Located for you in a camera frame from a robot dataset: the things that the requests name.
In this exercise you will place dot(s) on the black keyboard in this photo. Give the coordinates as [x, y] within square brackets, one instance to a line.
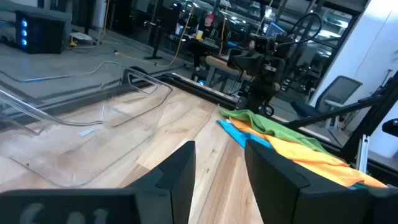
[40, 32]

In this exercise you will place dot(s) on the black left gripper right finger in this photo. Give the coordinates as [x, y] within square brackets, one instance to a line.
[295, 199]

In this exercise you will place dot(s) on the wooden workbench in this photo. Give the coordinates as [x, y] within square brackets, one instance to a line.
[220, 63]

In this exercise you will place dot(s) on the orange microfiber towel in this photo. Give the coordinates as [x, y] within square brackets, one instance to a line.
[311, 157]

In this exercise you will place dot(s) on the green microfiber towel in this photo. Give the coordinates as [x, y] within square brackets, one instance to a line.
[270, 126]

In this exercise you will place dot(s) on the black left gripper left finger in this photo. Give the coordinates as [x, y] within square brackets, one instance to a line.
[149, 199]

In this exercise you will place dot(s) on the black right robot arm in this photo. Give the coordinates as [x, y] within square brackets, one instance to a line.
[264, 93]

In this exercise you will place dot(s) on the black floor stand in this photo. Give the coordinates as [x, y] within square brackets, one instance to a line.
[154, 43]

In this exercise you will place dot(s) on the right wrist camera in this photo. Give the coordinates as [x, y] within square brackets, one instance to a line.
[262, 43]

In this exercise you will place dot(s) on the black frame post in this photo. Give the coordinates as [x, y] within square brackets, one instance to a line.
[373, 118]

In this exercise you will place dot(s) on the blue microfiber towel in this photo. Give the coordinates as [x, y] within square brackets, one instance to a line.
[239, 133]

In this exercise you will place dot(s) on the black diagonal frame brace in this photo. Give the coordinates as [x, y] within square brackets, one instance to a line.
[326, 114]

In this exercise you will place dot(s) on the aluminium frame bracket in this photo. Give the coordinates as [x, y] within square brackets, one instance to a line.
[362, 154]

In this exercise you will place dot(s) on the grey mesh office chair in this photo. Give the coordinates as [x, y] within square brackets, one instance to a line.
[337, 90]

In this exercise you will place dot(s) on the clear plastic bin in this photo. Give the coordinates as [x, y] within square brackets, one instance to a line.
[77, 140]

